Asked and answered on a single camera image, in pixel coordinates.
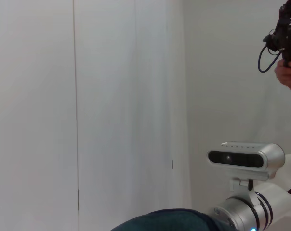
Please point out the person's bare hand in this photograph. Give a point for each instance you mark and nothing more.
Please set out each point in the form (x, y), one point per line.
(288, 74)

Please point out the black handheld camera rig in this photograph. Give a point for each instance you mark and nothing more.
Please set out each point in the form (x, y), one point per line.
(287, 36)

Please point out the dark teal insulated bag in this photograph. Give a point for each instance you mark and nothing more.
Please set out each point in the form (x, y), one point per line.
(172, 221)

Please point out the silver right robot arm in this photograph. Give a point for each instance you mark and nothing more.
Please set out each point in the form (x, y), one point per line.
(244, 211)

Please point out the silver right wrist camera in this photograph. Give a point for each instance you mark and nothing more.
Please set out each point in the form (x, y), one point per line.
(237, 158)

